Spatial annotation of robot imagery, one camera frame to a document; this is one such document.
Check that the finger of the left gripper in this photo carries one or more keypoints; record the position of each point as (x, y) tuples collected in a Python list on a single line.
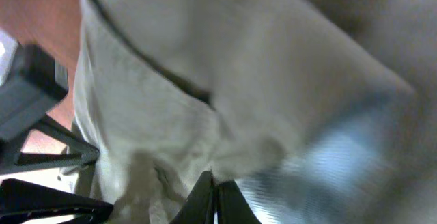
[(23, 201)]

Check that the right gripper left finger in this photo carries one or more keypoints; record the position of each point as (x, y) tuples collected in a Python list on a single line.
[(199, 206)]

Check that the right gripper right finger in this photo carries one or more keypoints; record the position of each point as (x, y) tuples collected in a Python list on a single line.
[(232, 207)]

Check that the khaki shorts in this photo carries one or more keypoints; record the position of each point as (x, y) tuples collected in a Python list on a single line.
[(318, 111)]

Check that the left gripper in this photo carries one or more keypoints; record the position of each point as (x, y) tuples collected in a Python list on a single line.
[(32, 83)]

